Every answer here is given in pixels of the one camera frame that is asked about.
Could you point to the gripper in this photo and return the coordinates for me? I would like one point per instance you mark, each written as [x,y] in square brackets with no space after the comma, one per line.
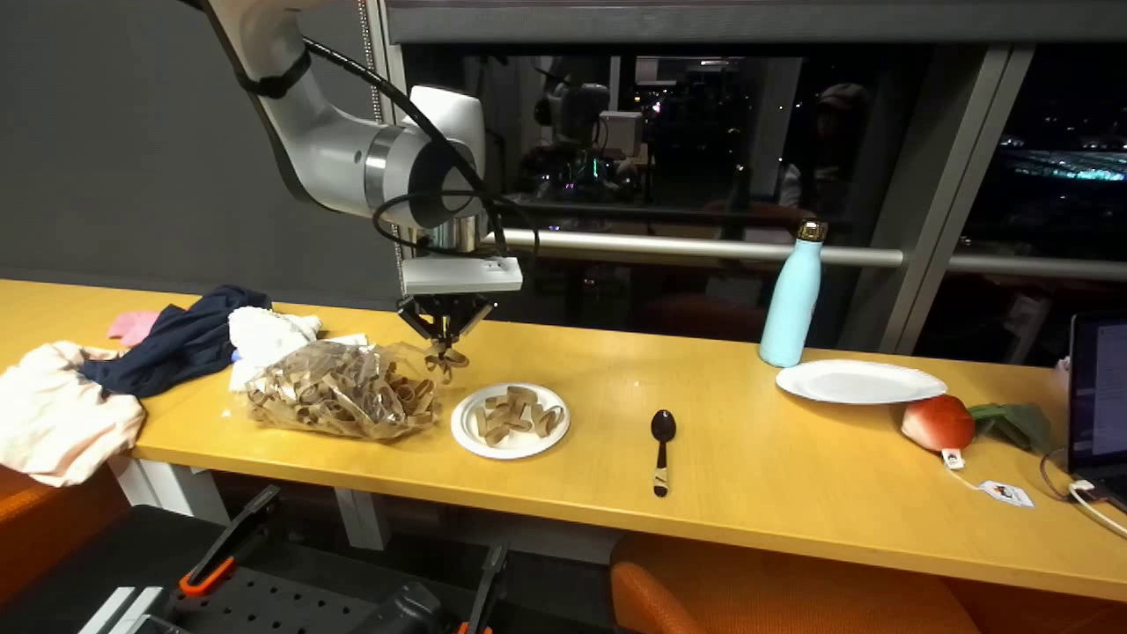
[447,305]

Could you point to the bunch of tan rubber bands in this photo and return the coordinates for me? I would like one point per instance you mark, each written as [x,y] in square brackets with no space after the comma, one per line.
[449,363]

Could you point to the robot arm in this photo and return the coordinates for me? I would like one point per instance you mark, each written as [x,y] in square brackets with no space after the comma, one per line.
[326,150]

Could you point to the heap of tan rubber bands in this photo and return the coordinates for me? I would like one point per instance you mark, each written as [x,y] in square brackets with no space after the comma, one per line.
[515,414]

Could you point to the small white paper plate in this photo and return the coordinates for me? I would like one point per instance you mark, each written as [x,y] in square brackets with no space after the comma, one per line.
[471,436]

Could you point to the plastic bag of rubber bands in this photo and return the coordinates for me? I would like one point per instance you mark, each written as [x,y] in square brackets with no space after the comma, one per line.
[339,392]

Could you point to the large white plate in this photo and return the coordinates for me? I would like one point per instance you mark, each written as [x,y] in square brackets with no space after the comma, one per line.
[858,381]

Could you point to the white cloth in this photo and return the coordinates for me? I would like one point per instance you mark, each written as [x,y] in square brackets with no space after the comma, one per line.
[264,339]

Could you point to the black plastic spoon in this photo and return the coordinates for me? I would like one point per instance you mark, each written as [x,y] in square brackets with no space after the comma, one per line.
[662,427]

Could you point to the silver handrail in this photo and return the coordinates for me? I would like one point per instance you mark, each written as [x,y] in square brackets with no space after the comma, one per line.
[704,249]

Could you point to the navy blue cloth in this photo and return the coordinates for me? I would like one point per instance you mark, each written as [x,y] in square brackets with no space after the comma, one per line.
[176,348]

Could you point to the black and orange clamp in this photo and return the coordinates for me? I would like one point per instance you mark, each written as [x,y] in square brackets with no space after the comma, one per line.
[229,546]
[489,590]

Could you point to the small pink cloth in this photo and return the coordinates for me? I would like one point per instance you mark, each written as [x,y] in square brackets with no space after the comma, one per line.
[132,326]

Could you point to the window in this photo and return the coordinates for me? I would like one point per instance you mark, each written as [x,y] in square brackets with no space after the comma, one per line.
[704,132]

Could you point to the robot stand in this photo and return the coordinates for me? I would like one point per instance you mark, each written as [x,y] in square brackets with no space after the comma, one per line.
[290,599]

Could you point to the light blue bottle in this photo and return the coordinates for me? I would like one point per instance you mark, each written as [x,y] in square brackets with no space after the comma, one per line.
[791,308]

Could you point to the pale pink cloth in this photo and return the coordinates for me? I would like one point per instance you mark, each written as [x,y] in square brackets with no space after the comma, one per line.
[62,414]

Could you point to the orange chair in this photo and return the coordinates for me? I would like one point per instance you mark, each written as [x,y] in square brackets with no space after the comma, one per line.
[44,528]
[775,590]

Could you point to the red plush fruit with leaves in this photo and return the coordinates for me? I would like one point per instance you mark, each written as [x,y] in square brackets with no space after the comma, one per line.
[938,423]

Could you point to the laptop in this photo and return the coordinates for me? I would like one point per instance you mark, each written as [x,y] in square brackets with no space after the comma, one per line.
[1101,396]

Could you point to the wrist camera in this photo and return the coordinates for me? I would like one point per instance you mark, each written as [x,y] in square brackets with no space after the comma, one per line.
[461,275]

